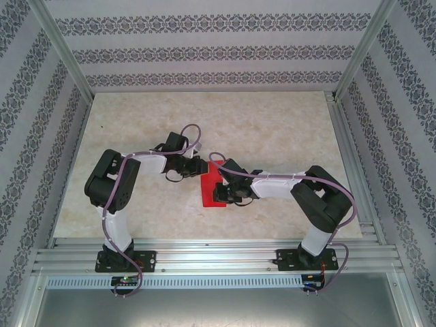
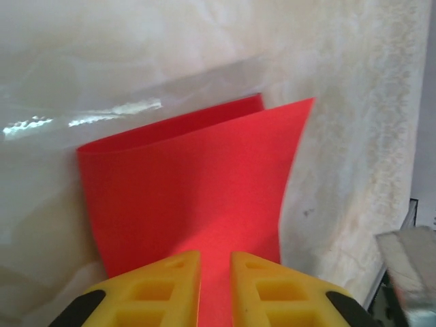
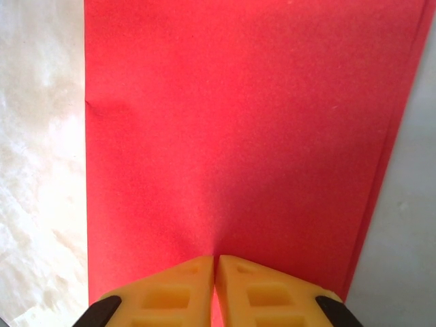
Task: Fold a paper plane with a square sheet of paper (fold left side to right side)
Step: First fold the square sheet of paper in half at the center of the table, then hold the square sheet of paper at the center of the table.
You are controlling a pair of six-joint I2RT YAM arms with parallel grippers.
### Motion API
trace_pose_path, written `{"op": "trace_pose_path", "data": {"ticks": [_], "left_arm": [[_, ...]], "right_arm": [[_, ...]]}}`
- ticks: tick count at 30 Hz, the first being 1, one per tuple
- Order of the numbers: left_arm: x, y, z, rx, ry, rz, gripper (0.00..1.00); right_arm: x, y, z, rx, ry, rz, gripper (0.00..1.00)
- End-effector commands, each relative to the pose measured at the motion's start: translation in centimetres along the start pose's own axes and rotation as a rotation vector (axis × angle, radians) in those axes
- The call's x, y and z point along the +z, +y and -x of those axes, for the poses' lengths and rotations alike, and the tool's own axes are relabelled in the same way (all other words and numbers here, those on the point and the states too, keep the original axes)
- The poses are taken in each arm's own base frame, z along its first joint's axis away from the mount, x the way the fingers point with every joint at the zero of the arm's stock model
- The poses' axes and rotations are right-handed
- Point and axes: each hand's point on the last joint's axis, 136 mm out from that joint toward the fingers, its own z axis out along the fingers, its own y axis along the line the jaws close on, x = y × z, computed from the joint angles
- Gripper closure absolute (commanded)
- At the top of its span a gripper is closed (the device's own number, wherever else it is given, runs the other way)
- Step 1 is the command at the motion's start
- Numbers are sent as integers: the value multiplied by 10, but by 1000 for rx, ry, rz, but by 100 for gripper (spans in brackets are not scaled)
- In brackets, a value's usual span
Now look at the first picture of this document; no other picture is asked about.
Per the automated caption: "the red paper sheet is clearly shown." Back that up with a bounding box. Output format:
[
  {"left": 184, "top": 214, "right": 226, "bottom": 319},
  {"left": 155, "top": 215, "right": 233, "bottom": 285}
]
[{"left": 200, "top": 158, "right": 228, "bottom": 208}]

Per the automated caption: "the grey metal sheet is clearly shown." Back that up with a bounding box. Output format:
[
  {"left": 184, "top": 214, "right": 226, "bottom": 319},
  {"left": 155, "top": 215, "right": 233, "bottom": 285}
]
[{"left": 20, "top": 272, "right": 420, "bottom": 327}]

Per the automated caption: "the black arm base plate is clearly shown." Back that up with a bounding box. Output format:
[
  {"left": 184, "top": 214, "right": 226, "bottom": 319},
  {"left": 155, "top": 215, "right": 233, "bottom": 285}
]
[
  {"left": 95, "top": 249, "right": 158, "bottom": 274},
  {"left": 276, "top": 248, "right": 339, "bottom": 273}
]

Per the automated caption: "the long aluminium base rail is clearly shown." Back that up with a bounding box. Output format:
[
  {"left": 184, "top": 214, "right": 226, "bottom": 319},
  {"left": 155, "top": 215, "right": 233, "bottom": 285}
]
[{"left": 31, "top": 237, "right": 402, "bottom": 274}]

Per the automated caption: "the aluminium frame post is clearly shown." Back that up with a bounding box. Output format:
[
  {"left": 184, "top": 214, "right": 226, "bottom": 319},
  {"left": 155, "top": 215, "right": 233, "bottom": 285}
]
[
  {"left": 333, "top": 0, "right": 400, "bottom": 102},
  {"left": 32, "top": 0, "right": 97, "bottom": 102}
]

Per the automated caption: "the slotted grey cable duct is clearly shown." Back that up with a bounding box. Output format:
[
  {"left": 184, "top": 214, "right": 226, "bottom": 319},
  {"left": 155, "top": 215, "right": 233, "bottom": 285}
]
[{"left": 45, "top": 274, "right": 325, "bottom": 291}]

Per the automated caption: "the aluminium side rail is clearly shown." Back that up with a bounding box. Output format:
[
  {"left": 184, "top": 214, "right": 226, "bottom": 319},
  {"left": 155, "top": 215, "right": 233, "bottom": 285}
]
[
  {"left": 326, "top": 91, "right": 388, "bottom": 247},
  {"left": 47, "top": 97, "right": 95, "bottom": 248}
]

